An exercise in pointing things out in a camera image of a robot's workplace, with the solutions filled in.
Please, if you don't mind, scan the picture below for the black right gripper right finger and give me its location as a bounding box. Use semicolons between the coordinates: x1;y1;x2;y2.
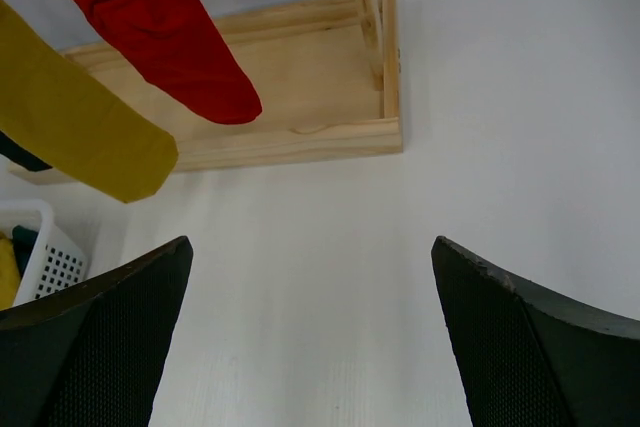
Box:
431;236;639;426

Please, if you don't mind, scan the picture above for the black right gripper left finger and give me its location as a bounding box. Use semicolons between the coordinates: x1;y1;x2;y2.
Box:
1;236;193;426

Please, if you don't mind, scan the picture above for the dark teal sock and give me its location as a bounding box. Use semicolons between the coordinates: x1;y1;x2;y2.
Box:
0;132;51;172

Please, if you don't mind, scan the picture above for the mustard yellow sock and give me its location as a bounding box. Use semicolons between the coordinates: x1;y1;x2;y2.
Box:
1;3;178;203

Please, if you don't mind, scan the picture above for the red sock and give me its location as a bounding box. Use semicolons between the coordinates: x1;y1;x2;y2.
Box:
73;0;263;125

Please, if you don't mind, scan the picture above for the pile of socks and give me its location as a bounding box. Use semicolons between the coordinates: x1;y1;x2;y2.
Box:
1;225;38;310

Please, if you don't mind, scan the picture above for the wooden hanger stand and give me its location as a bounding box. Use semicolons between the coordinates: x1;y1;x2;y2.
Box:
7;0;404;186

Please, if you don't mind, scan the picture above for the white plastic basket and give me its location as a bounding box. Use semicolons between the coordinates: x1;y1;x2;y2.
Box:
1;199;90;307

